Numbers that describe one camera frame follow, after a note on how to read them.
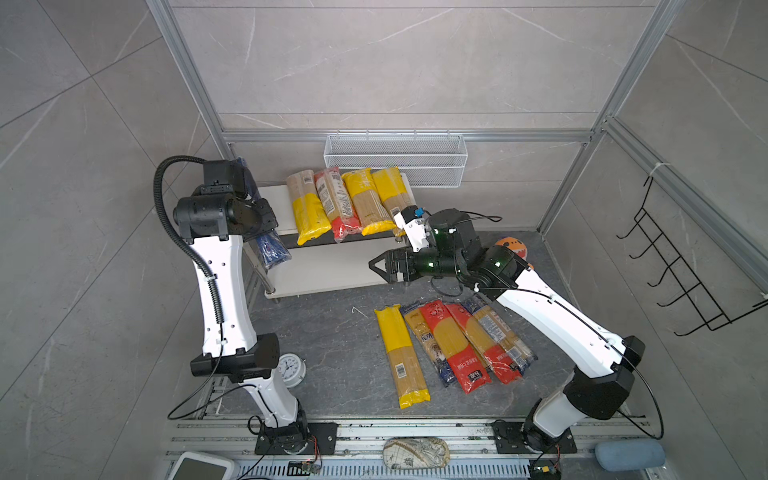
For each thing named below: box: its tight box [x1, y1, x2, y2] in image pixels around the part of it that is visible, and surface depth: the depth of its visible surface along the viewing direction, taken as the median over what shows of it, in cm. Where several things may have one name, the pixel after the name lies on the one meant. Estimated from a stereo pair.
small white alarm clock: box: [278, 352, 307, 388], surface depth 83 cm
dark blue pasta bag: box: [400, 302, 456, 388], surface depth 89 cm
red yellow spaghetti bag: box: [418, 300, 493, 395], surface depth 86 cm
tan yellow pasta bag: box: [286, 169, 332, 246], surface depth 76 cm
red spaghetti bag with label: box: [314, 167, 362, 242], surface depth 76 cm
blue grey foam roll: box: [595, 438, 666, 472], surface depth 71 cm
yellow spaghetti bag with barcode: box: [372, 166, 417, 211], surface depth 83 cm
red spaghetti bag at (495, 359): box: [445, 303, 523, 385], surface depth 85 cm
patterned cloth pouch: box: [383, 437, 451, 469], surface depth 70 cm
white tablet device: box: [167, 451, 236, 480], surface depth 69 cm
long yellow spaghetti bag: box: [374, 304, 431, 409], surface depth 87 cm
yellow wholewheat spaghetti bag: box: [342, 168, 396, 236], surface depth 77 cm
